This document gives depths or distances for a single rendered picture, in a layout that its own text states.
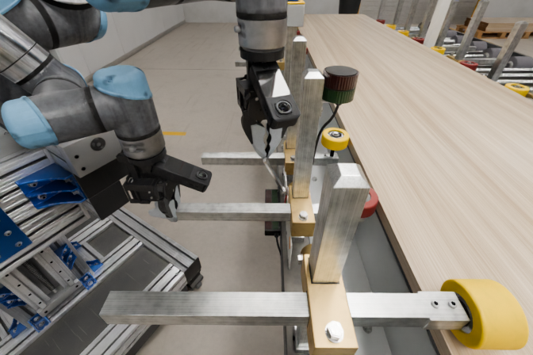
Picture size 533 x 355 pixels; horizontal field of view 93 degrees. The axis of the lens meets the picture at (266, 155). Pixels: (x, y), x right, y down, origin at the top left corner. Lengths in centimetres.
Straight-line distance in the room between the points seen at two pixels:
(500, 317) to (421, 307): 8
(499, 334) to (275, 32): 47
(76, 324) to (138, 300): 97
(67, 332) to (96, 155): 81
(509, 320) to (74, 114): 63
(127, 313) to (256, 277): 111
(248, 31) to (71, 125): 29
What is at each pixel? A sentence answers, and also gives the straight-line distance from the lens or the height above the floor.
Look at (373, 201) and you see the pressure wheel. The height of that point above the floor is 91.
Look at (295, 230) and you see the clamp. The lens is 58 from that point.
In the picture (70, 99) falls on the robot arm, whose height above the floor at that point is 116.
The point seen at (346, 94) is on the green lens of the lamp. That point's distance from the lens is 46.
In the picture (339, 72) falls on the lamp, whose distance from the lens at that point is 47.
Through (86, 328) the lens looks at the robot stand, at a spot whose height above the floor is 21.
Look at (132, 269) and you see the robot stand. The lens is 140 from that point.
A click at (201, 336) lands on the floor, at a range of 140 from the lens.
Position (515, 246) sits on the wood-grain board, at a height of 90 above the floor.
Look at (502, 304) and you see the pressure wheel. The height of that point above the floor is 98.
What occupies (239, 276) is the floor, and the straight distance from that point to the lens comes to 149.
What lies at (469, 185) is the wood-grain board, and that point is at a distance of 76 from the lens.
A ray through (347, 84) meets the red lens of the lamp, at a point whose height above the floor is 115.
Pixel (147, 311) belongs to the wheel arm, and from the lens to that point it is 41.
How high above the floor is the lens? 131
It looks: 37 degrees down
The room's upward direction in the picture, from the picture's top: straight up
